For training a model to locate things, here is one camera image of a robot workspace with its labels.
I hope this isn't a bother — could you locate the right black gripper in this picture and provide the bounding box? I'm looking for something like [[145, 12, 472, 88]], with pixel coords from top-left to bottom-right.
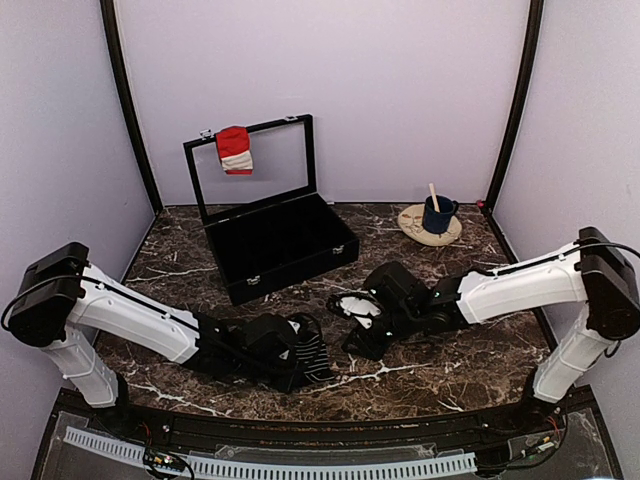
[[341, 305, 420, 362]]

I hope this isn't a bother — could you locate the black white striped sock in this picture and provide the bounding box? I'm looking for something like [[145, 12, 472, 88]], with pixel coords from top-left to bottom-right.
[[292, 334, 335, 388]]

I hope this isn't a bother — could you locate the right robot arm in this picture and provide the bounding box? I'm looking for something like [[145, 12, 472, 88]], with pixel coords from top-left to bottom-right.
[[327, 227, 639, 434]]

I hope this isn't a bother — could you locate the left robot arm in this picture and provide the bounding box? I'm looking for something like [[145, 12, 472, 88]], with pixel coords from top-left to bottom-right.
[[1, 242, 331, 436]]

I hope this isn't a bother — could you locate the beige ceramic saucer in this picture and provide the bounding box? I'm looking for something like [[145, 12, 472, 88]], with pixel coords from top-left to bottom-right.
[[397, 203, 464, 247]]

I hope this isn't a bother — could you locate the dark blue mug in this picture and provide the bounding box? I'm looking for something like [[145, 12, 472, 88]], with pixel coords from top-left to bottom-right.
[[422, 195, 459, 234]]

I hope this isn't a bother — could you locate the wooden stick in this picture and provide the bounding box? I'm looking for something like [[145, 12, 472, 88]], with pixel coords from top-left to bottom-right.
[[428, 183, 440, 213]]

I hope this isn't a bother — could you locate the black display case box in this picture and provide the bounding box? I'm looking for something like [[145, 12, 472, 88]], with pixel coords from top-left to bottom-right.
[[183, 114, 359, 306]]

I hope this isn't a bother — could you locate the small green circuit board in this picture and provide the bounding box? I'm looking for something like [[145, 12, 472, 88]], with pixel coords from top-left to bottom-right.
[[143, 448, 186, 472]]

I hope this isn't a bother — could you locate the red and beige sock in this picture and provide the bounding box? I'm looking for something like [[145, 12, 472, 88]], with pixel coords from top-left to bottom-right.
[[216, 126, 254, 175]]

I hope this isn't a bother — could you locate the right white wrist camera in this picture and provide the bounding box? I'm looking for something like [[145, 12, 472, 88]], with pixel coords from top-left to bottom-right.
[[327, 294, 382, 329]]

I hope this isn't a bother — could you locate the white slotted cable duct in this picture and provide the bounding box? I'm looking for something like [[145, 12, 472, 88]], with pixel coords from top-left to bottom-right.
[[63, 427, 478, 479]]

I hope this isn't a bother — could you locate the black front rail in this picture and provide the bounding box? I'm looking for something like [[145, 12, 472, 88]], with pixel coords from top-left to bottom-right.
[[54, 387, 596, 451]]

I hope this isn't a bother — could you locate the left black frame post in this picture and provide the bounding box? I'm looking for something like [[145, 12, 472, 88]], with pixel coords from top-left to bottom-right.
[[99, 0, 164, 215]]

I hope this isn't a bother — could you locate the black frame post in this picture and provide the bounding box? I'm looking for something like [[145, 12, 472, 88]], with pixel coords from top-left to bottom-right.
[[484, 0, 545, 206], [99, 0, 164, 215]]

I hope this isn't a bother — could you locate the right black frame post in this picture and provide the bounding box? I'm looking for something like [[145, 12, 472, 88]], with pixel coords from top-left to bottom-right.
[[484, 0, 545, 206]]

